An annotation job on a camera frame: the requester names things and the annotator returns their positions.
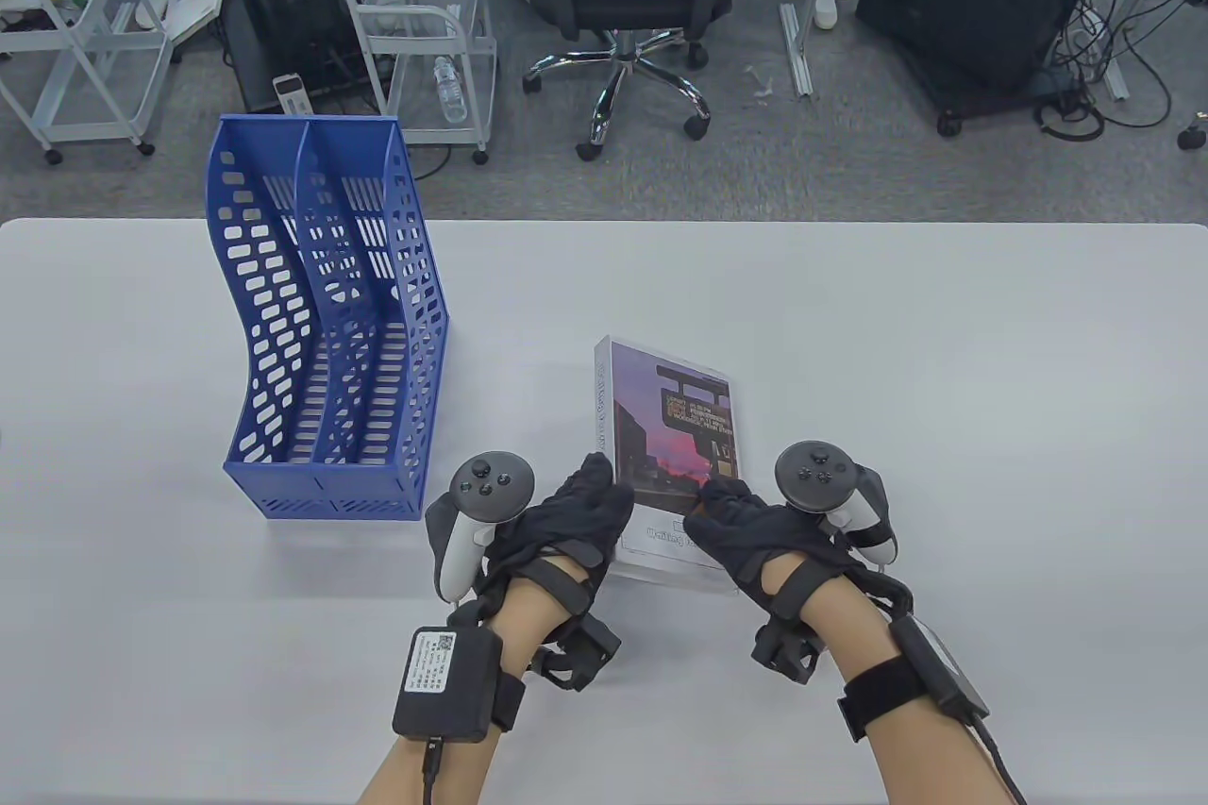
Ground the black left wrist sensor box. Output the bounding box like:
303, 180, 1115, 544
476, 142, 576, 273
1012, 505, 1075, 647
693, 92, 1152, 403
392, 626, 527, 742

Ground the black right hand controller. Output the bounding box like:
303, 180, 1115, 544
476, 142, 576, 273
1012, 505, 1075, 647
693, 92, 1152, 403
774, 440, 898, 566

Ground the person's left forearm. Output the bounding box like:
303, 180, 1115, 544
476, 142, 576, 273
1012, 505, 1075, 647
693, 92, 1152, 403
354, 579, 577, 805

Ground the black wrist sensor box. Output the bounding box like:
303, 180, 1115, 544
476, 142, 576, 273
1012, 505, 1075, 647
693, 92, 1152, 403
392, 626, 527, 742
838, 616, 991, 743

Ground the white cart with glass shelves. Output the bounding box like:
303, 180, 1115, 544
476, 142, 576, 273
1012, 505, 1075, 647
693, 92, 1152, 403
330, 0, 498, 165

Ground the person's right forearm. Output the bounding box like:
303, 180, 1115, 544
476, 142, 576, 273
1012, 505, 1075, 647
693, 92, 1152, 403
764, 560, 1025, 805

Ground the white metal trolley cart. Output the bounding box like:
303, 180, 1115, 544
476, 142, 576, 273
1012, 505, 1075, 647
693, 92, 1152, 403
0, 0, 182, 165

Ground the white book with photo cover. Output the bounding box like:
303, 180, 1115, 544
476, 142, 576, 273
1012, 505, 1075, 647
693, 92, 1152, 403
595, 335, 742, 595

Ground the clear plastic water bottle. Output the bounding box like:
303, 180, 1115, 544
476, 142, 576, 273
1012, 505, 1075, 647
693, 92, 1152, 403
432, 55, 470, 124

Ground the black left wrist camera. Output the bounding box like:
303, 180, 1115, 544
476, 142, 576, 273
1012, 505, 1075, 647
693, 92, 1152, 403
536, 616, 623, 693

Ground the person's left hand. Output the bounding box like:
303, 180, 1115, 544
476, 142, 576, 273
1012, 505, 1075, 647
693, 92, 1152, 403
470, 453, 635, 625

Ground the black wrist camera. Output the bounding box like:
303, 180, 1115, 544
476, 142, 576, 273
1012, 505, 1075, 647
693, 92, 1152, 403
751, 616, 823, 684
536, 616, 623, 693

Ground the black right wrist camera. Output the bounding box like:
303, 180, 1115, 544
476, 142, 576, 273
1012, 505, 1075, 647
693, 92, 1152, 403
751, 616, 823, 684

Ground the tangle of black cables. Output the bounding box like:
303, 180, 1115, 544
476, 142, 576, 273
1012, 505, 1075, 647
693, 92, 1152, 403
1033, 0, 1208, 138

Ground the blue perforated document holder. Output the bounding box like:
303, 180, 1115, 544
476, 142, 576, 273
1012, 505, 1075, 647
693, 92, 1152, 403
206, 114, 451, 521

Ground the black right sensor cable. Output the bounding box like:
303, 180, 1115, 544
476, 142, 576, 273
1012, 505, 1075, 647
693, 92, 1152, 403
972, 715, 1031, 805

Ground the black right wrist sensor box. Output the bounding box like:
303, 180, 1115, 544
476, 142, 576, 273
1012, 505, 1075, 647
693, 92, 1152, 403
838, 616, 991, 743

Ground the person's right hand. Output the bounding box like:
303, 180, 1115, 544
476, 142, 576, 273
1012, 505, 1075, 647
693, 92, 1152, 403
682, 477, 914, 625

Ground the grey aluminium rail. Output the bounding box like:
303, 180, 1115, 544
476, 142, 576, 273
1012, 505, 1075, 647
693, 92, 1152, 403
779, 3, 815, 99

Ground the black hand controller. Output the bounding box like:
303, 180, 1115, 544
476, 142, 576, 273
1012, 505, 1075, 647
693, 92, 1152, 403
427, 451, 537, 604
774, 440, 898, 566

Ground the black left hand controller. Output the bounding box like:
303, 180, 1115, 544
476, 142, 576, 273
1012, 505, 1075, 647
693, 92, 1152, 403
427, 451, 537, 604

